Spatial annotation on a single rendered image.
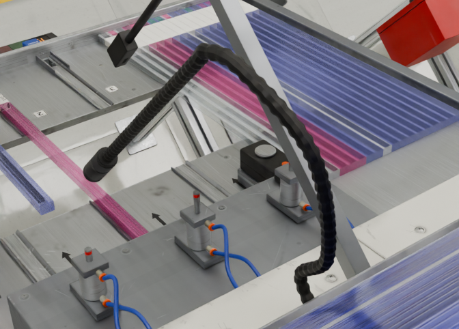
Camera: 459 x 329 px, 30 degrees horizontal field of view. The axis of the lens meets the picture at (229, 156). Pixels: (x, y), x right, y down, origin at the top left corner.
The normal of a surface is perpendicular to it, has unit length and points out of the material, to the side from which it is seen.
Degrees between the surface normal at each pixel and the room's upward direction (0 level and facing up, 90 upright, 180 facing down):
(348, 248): 0
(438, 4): 0
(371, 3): 0
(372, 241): 45
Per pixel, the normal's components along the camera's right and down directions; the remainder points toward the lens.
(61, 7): 0.39, -0.29
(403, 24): -0.81, 0.34
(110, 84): -0.03, -0.84
